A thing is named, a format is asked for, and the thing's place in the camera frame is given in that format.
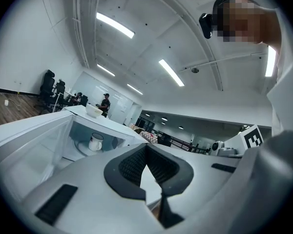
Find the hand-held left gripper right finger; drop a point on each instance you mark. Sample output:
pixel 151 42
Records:
pixel 197 191

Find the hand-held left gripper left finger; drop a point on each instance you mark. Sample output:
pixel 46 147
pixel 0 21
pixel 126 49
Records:
pixel 100 203

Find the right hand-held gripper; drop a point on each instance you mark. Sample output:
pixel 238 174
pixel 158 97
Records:
pixel 252 138

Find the white enamel cup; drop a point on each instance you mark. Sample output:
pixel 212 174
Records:
pixel 95 144

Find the white microwave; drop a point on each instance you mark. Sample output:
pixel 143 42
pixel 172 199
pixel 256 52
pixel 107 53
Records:
pixel 27 135

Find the glass microwave turntable plate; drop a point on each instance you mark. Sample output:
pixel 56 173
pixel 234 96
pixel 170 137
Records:
pixel 81 149

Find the black metal railing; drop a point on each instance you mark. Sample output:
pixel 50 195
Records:
pixel 185 144

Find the person's white shirt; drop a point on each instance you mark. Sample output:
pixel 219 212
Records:
pixel 286 86

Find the red patterned cloth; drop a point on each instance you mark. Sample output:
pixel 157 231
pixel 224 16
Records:
pixel 149 137

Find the long ceiling light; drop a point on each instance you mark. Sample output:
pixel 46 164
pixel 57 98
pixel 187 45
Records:
pixel 114 24
pixel 105 70
pixel 270 61
pixel 134 89
pixel 171 72

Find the white ceiling conduit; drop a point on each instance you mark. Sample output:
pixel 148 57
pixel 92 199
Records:
pixel 222 61

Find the round ceiling smoke detector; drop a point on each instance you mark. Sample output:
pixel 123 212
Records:
pixel 195 70

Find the white bowl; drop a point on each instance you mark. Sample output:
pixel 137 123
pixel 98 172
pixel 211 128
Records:
pixel 94 111

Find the person's head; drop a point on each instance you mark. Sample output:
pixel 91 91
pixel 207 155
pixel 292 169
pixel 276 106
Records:
pixel 263 25

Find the white office desk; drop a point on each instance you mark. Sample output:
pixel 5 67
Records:
pixel 68 92

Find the black office chair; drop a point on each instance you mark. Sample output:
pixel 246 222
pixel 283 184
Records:
pixel 47 86
pixel 60 91

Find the white ceiling pipe bundle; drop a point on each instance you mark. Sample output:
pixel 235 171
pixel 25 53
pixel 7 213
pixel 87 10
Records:
pixel 80 25

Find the black head-worn camera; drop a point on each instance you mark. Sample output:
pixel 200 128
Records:
pixel 206 24

